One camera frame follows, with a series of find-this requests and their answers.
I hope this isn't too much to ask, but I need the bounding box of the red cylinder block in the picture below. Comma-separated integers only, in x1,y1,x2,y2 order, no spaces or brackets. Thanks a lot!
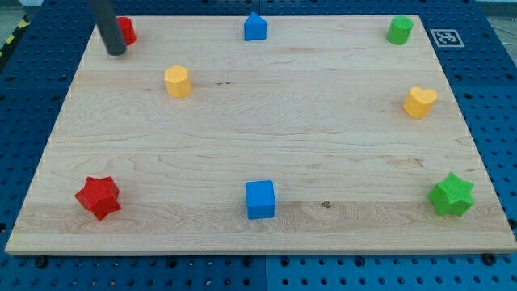
117,16,137,45

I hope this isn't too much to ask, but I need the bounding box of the red star block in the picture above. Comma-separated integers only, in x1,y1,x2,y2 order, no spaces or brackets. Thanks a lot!
75,176,121,221

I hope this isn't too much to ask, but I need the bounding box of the wooden board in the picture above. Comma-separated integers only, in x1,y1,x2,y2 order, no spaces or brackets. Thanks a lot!
6,15,516,256

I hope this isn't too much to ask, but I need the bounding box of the yellow hexagon block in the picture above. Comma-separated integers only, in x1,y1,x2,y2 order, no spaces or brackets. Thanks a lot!
164,65,191,98

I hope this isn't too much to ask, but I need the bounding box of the green star block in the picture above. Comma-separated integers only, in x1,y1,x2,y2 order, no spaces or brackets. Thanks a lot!
427,172,475,217

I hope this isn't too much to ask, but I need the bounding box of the white fiducial marker tag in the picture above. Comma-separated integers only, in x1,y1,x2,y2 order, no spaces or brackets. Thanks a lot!
430,29,464,48

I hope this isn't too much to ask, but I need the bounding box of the blue cube block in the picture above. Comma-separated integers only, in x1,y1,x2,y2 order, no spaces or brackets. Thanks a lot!
245,180,275,220

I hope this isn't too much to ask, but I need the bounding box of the blue triangle block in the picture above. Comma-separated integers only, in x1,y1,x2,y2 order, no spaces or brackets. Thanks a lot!
244,11,267,41

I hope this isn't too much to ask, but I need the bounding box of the yellow heart block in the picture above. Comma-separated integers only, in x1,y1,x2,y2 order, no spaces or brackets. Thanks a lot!
402,87,438,119

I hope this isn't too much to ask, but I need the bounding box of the green cylinder block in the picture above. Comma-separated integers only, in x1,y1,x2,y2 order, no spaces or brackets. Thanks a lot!
386,15,414,45

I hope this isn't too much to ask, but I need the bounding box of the yellow black hazard tape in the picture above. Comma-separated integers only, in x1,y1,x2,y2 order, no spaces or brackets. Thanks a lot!
1,15,31,57

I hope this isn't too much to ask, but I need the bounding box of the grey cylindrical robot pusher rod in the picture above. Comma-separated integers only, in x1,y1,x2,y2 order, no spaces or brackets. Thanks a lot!
89,0,127,56

